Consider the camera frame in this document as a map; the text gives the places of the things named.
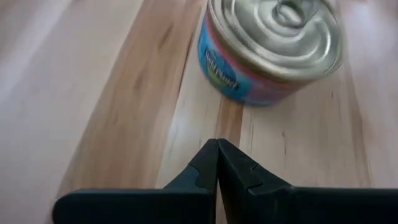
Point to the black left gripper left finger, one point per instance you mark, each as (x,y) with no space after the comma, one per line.
(140,208)

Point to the gold-lid blue red can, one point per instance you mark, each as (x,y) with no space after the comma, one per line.
(264,40)

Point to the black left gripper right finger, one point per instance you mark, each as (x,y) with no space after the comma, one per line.
(311,208)

